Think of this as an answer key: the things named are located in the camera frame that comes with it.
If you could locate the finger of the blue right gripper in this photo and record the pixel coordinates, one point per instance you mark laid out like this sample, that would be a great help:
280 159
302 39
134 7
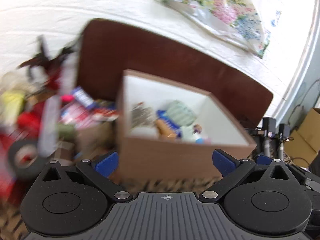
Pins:
263 160

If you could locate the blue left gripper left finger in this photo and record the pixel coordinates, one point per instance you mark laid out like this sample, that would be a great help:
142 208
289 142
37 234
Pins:
97 173

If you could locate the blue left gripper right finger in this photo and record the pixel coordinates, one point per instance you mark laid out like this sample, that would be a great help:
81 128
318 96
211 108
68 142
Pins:
233 172

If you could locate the tan cardboard storage box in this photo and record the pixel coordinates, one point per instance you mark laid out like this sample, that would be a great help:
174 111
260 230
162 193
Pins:
143 155

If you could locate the small figurine doll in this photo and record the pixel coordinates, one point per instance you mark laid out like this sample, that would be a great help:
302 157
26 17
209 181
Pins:
197 134

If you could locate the cardboard box right background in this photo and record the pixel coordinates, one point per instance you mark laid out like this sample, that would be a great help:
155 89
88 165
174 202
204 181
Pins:
304 147

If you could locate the green knitted cloth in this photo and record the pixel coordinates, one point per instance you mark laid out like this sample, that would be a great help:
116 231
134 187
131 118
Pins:
180 114

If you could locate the small wooden block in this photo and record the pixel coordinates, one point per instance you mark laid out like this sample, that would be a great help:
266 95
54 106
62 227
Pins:
165 132

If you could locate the white plastic case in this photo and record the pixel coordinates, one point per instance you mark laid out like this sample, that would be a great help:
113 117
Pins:
48 135

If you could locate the blue medicine box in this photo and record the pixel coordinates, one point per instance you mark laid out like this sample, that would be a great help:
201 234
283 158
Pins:
162 115

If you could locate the blue white small carton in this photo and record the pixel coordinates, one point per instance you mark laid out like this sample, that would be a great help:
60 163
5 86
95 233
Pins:
83 98

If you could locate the black tape roll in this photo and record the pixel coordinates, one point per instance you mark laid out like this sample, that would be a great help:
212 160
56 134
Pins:
24 160

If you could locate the red round tin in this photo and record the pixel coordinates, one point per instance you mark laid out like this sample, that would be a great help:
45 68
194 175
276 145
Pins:
30 121

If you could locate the yellow packet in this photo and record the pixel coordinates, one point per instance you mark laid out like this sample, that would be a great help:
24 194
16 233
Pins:
13 103

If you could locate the dark brown wooden board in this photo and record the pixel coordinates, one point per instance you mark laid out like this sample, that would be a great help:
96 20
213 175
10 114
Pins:
108 48

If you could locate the floral plastic bag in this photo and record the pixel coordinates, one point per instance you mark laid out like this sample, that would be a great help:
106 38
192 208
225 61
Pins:
235 21

